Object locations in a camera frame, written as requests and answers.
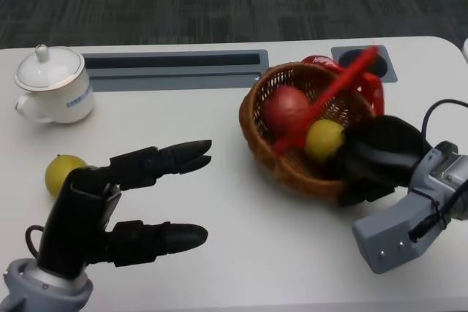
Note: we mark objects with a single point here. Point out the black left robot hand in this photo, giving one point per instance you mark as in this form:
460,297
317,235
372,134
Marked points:
73,217

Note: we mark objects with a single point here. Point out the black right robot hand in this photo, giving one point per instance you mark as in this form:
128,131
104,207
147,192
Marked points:
387,151

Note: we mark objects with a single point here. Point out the red apple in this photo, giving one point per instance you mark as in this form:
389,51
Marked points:
285,107

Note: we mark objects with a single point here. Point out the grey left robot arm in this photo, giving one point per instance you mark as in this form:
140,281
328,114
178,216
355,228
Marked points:
40,290

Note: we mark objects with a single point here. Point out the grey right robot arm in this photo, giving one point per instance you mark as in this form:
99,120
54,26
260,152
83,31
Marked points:
446,169

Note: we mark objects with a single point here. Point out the yellow round fruit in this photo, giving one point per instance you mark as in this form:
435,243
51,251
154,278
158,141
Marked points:
323,140
58,175

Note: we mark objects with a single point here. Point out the red printed ribbon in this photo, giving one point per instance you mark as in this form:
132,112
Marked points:
374,89

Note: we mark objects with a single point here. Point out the grey square round-hole grommet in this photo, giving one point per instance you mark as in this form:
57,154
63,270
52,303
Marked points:
387,71

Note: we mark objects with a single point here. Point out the white ceramic cup blue print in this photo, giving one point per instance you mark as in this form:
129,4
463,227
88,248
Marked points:
69,103

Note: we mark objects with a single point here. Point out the white ceramic cup lid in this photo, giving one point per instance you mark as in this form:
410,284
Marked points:
49,71

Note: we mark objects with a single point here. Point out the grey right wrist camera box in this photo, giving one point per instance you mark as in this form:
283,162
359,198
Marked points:
387,235

